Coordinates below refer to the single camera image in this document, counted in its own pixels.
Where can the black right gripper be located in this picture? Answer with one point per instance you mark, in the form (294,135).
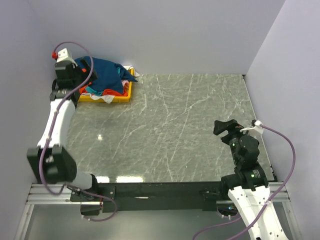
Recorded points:
(219,126)

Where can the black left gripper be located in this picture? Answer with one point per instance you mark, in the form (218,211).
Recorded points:
(86,67)

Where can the dark blue t-shirt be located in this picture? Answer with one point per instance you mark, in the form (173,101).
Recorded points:
(111,75)

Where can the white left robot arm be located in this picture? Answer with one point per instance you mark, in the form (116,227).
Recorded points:
(49,160)

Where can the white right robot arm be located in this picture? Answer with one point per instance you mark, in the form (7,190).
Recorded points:
(248,188)

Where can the orange t-shirt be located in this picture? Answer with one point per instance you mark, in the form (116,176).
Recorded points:
(88,90)

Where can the yellow plastic bin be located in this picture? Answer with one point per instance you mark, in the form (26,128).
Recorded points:
(125,96)

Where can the white t-shirt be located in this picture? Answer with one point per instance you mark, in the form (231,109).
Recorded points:
(107,98)

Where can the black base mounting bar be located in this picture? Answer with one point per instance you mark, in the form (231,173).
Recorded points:
(156,196)

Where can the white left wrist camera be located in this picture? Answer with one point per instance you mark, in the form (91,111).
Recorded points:
(62,55)

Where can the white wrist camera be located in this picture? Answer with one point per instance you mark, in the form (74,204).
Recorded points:
(62,55)
(255,129)

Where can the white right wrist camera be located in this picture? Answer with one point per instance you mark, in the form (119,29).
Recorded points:
(255,129)

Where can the aluminium frame rail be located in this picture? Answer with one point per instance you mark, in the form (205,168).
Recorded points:
(38,195)

